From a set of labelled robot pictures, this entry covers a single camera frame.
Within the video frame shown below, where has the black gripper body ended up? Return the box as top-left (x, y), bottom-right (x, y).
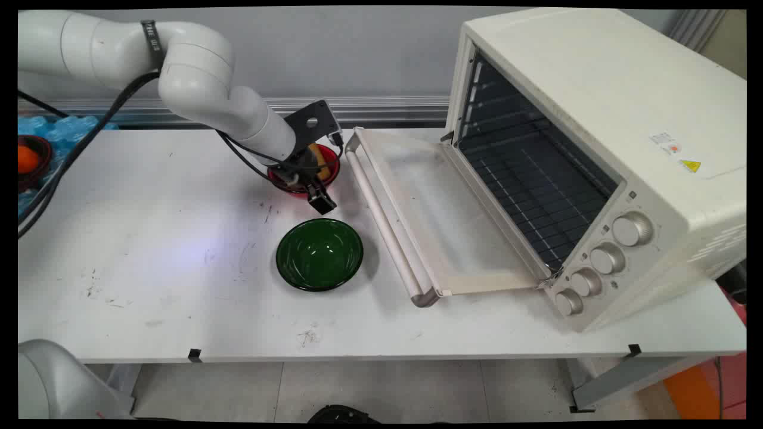
top-left (279, 145), bottom-right (328, 195)

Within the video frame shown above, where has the orange yellow food piece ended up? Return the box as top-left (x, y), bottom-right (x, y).
top-left (309, 143), bottom-right (332, 181)

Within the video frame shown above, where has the green bowl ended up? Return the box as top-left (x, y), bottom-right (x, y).
top-left (275, 218), bottom-right (364, 293)

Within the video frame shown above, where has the black object on floor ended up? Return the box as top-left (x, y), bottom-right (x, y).
top-left (307, 405), bottom-right (382, 424)

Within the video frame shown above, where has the metal oven rack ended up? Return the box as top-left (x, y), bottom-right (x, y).
top-left (462, 134), bottom-right (618, 272)

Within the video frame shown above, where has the blue plastic bag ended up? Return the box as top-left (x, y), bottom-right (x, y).
top-left (18, 115), bottom-right (120, 218)

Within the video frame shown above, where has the dark red bowl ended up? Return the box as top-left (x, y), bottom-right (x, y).
top-left (18, 135), bottom-right (53, 192)

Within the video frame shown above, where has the small silver oven knob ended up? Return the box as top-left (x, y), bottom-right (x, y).
top-left (555, 288), bottom-right (584, 316)

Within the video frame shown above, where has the orange fruit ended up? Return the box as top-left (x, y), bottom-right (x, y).
top-left (18, 145), bottom-right (41, 175)

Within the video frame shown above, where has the cream toaster oven body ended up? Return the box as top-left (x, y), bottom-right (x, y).
top-left (444, 7), bottom-right (747, 333)

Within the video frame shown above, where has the large silver oven knob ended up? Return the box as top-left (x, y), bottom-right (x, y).
top-left (612, 212), bottom-right (654, 247)

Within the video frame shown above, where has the grey rounded machine housing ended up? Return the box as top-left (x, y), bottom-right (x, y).
top-left (18, 339), bottom-right (135, 419)

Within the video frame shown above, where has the white label sticker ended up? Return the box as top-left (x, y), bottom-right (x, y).
top-left (649, 131), bottom-right (683, 157)

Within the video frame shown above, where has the grey table leg brace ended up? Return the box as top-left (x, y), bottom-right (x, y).
top-left (569, 356), bottom-right (716, 413)

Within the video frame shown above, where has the grey ribbed curtain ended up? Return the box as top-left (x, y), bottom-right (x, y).
top-left (668, 9), bottom-right (729, 54)

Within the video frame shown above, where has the orange floor panel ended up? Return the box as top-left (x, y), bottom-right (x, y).
top-left (663, 363), bottom-right (723, 419)

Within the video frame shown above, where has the black bin beside oven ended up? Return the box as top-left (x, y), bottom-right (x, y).
top-left (715, 259), bottom-right (747, 306)

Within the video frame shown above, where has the red floor mat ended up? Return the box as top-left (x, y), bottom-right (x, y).
top-left (700, 352), bottom-right (747, 419)

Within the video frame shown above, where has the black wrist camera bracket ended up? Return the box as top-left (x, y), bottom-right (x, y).
top-left (284, 100), bottom-right (344, 150)

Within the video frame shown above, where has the silver wall rail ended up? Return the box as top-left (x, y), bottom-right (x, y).
top-left (18, 95), bottom-right (451, 127)

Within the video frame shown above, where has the glass oven door with handle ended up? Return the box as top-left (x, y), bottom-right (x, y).
top-left (345, 126), bottom-right (552, 308)

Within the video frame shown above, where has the black strap on arm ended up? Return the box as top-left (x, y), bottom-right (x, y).
top-left (141, 20), bottom-right (165, 69)

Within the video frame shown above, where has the thin black cable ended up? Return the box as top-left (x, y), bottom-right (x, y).
top-left (18, 89), bottom-right (67, 118)

